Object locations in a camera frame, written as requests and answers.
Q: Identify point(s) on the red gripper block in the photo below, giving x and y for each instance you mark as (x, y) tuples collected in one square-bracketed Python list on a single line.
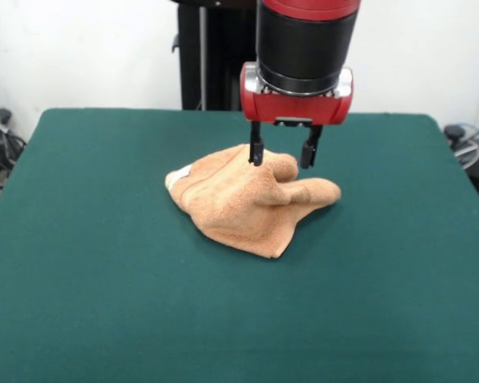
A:
[(295, 107)]

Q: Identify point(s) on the tan terry towel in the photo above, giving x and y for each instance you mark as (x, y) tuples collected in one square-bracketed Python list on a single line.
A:
[(239, 203)]

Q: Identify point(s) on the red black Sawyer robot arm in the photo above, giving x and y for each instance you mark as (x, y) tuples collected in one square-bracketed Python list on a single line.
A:
[(307, 40)]

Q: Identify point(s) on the grey chair base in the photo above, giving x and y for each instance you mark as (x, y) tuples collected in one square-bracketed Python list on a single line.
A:
[(457, 131)]

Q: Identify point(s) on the dark green table cloth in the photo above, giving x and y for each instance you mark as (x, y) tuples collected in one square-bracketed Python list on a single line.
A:
[(104, 279)]

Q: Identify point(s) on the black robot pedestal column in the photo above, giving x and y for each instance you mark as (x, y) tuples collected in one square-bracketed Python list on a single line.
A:
[(219, 60)]

